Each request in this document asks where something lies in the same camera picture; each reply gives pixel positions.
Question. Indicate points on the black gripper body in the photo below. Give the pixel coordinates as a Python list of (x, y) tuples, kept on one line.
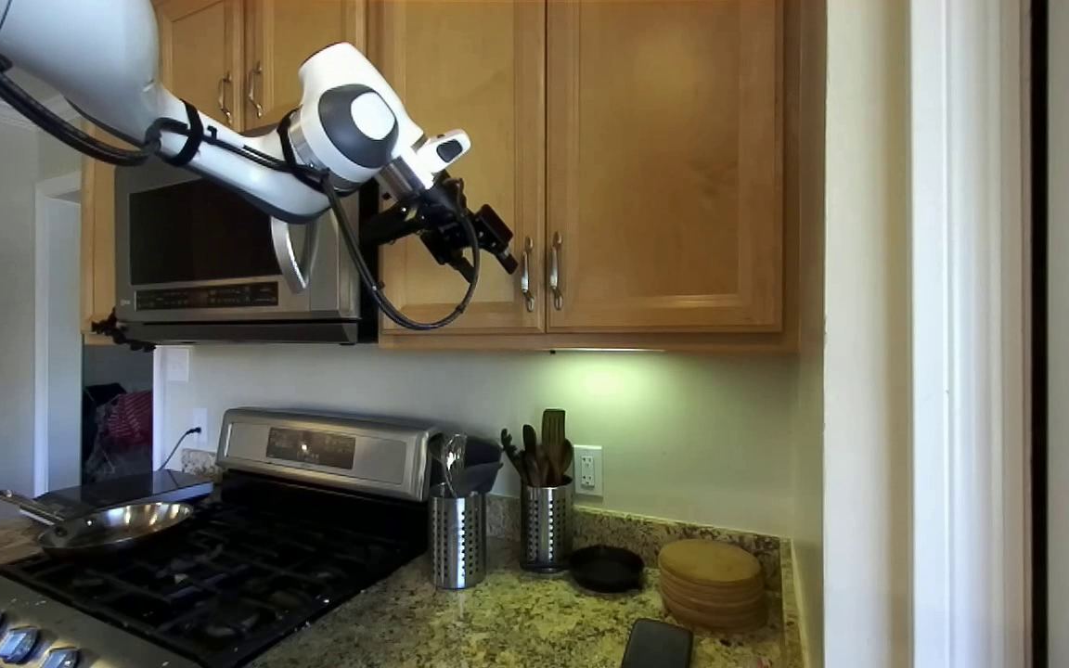
[(451, 225)]

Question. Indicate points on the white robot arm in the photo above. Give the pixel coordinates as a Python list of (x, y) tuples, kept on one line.
[(77, 60)]

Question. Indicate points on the small wooden cupboard door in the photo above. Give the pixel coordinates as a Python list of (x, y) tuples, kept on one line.
[(196, 56), (298, 31)]

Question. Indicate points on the wooden spatula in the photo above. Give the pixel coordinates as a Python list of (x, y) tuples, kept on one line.
[(553, 439)]

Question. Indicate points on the black kitchen utensil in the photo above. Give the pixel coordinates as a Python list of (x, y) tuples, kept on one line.
[(517, 454)]

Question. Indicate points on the silver ladle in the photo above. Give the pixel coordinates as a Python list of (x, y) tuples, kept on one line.
[(446, 454)]

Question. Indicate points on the black spatula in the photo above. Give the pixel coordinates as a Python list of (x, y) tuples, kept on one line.
[(480, 469)]

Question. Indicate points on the stainless steel microwave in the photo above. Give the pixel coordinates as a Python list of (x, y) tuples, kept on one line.
[(206, 254)]

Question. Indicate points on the ribbed steel utensil holder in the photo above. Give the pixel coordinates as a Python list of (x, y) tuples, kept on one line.
[(546, 523), (459, 538)]

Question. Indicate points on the black round dish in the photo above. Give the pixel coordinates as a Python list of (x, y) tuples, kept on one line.
[(606, 570)]

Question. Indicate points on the stainless steel gas stove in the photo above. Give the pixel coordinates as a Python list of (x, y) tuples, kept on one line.
[(251, 557)]

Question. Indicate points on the stainless steel frying pan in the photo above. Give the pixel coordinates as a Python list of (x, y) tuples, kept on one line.
[(119, 522)]

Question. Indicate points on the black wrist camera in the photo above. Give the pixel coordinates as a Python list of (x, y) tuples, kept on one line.
[(387, 220)]

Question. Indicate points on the wooden wall cupboard frame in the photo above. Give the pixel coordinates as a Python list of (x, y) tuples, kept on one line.
[(808, 186)]

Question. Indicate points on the white wall outlet with plug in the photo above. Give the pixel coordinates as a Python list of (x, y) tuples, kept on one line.
[(196, 432)]

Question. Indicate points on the white door frame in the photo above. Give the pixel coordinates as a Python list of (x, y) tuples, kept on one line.
[(965, 334)]

